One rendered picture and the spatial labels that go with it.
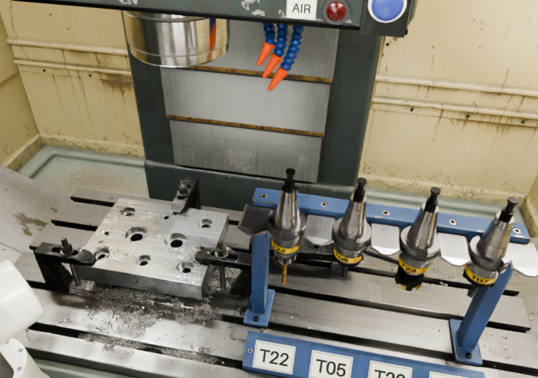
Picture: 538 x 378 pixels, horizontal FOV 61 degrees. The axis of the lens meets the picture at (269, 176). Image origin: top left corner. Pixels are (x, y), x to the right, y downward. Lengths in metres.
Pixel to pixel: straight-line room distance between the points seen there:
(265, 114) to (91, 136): 1.01
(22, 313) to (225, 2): 0.35
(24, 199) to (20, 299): 1.29
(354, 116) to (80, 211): 0.80
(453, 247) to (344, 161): 0.65
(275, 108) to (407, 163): 0.72
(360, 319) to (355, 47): 0.66
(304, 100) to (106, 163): 1.09
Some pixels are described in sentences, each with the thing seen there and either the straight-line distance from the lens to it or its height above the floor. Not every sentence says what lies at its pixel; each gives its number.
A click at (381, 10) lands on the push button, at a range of 0.48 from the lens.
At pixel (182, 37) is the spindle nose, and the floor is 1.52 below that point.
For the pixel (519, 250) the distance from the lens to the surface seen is 0.86.
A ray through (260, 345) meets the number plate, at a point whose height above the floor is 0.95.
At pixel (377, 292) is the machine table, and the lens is 1.13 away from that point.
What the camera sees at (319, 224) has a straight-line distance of 0.79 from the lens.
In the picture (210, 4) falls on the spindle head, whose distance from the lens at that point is 0.51.
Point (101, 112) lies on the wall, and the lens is 2.01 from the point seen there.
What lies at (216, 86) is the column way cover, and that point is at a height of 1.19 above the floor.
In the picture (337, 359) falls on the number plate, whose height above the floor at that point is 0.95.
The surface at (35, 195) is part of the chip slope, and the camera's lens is 1.77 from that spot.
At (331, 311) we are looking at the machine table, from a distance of 1.07.
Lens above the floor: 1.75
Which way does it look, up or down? 37 degrees down
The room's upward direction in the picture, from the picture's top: 2 degrees clockwise
